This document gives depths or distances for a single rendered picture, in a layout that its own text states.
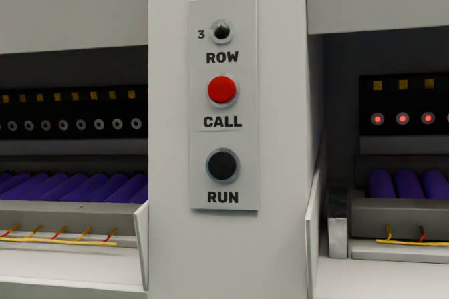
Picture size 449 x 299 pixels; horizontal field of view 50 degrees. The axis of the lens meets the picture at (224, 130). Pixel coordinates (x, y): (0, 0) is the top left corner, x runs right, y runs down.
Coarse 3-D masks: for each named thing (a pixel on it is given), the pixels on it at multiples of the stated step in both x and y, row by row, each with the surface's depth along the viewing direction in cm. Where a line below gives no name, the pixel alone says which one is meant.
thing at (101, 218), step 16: (0, 208) 37; (16, 208) 37; (32, 208) 36; (48, 208) 36; (64, 208) 36; (80, 208) 36; (96, 208) 35; (112, 208) 35; (128, 208) 35; (0, 224) 37; (16, 224) 37; (32, 224) 36; (48, 224) 36; (64, 224) 36; (80, 224) 35; (96, 224) 35; (112, 224) 35; (128, 224) 34; (16, 240) 35; (32, 240) 35; (48, 240) 34
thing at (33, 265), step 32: (0, 256) 34; (32, 256) 34; (64, 256) 34; (96, 256) 33; (128, 256) 33; (0, 288) 31; (32, 288) 31; (64, 288) 30; (96, 288) 29; (128, 288) 29
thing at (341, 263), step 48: (384, 96) 41; (432, 96) 40; (384, 144) 42; (432, 144) 41; (336, 192) 34; (384, 192) 35; (432, 192) 35; (336, 240) 30; (384, 240) 30; (432, 240) 32; (336, 288) 27; (384, 288) 27; (432, 288) 27
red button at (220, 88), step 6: (216, 78) 27; (222, 78) 27; (228, 78) 27; (210, 84) 27; (216, 84) 27; (222, 84) 27; (228, 84) 27; (234, 84) 27; (210, 90) 27; (216, 90) 27; (222, 90) 27; (228, 90) 27; (234, 90) 27; (210, 96) 27; (216, 96) 27; (222, 96) 27; (228, 96) 27; (216, 102) 27; (222, 102) 27; (228, 102) 27
